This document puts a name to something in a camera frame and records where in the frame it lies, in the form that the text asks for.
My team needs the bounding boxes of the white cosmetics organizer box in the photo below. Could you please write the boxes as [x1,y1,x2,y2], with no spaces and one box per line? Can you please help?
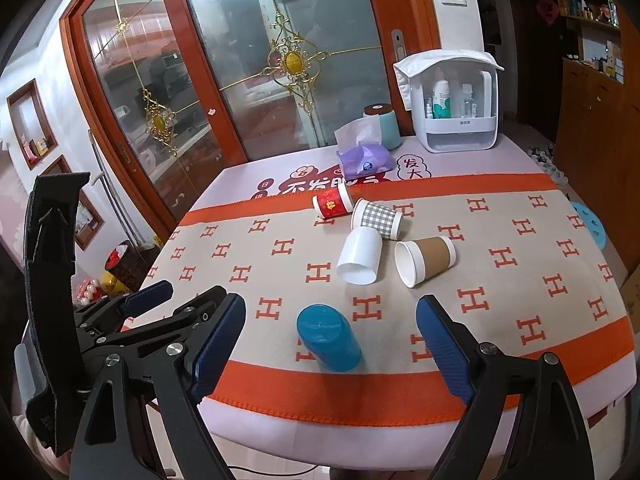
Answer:
[393,50,505,154]

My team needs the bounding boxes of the wooden wall niche frame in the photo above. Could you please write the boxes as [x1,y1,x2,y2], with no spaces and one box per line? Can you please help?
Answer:
[6,78,57,172]
[42,154,106,252]

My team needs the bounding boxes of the wooden shelf cabinet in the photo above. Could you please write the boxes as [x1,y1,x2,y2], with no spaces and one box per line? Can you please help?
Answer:
[546,0,640,273]

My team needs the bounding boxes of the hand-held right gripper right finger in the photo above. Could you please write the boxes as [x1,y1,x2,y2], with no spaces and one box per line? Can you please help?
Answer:
[416,295,596,480]

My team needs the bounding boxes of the blue plastic cup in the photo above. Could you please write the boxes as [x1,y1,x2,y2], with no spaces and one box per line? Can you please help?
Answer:
[296,303,362,372]

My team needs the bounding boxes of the red paper door ornament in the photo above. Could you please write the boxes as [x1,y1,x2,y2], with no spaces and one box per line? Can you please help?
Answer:
[536,0,559,27]

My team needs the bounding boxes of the brown waste bin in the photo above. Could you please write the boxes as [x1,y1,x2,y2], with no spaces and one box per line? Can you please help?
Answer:
[103,240,137,292]

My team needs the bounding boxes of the white plastic cup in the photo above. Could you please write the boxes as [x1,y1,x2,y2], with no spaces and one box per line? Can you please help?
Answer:
[336,226,384,285]

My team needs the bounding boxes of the red paper cup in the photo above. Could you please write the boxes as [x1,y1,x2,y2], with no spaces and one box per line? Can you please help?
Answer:
[312,182,355,220]

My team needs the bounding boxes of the orange patterned blanket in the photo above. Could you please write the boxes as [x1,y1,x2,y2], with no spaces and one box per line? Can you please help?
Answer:
[121,173,639,424]

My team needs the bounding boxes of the teal cylindrical tissue holder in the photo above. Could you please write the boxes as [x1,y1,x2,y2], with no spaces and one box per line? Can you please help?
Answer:
[363,103,402,150]

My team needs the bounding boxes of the grey checkered paper cup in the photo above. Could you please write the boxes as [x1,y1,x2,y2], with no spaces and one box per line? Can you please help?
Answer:
[351,199,404,241]

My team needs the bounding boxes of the white tissue paper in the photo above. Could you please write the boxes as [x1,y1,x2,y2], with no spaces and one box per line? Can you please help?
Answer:
[333,119,384,151]

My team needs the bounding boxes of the brown paper cup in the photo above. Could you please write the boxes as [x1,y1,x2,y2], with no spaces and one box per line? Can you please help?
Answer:
[394,236,457,289]

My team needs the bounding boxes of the yellow round container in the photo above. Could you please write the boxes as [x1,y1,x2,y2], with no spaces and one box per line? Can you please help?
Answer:
[99,272,129,297]

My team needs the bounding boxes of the blue plastic stool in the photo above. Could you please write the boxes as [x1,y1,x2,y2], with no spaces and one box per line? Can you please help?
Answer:
[569,199,607,252]

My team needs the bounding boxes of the egg carton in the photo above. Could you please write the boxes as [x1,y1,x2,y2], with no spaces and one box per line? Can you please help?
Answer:
[74,277,107,307]

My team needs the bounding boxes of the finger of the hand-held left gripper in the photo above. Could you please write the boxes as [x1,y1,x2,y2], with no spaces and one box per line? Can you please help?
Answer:
[75,281,174,332]
[100,285,227,357]

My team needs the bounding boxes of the wooden sliding glass door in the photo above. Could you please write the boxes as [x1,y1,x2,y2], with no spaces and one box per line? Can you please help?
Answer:
[59,0,442,228]

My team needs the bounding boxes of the purple wet wipes pack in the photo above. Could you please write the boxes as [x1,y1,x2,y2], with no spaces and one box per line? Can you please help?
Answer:
[336,144,396,181]

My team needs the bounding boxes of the pink printed table mat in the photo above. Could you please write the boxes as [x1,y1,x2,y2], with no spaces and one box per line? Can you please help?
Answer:
[199,135,640,457]

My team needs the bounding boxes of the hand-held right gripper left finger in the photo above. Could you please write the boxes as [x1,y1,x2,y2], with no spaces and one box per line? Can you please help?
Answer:
[70,294,246,480]

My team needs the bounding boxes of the pile of shoes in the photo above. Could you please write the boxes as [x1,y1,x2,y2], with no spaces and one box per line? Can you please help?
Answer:
[526,144,569,187]

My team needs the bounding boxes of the white bottle with teal label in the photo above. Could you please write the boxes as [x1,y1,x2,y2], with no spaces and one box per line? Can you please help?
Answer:
[430,80,451,120]

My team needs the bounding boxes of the white vertical pipe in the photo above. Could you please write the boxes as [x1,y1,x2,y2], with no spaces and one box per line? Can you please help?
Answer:
[88,129,142,248]

